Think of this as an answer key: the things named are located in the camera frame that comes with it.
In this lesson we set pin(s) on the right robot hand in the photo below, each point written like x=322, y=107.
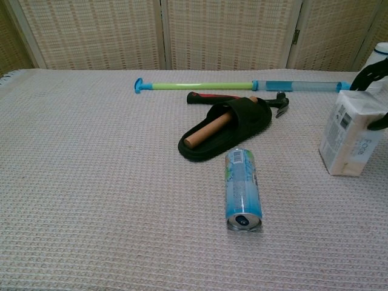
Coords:
x=373, y=72

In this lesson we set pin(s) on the white soap box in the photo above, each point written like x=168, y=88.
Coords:
x=348, y=136

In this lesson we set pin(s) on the brass screen hinge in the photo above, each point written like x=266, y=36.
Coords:
x=296, y=37

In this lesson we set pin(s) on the black slipper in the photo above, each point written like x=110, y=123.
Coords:
x=245, y=118

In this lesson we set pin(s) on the woven folding screen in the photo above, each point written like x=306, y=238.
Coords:
x=227, y=33

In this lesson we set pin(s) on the light blue beverage can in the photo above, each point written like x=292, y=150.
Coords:
x=242, y=188

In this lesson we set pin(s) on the black red claw hammer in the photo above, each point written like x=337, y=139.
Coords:
x=200, y=98

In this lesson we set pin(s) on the blue green water pump toy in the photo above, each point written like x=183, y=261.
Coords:
x=197, y=86

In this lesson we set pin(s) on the wooden dowel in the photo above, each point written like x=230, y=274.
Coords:
x=206, y=130

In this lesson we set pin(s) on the beige woven tablecloth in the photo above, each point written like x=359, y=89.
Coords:
x=91, y=182

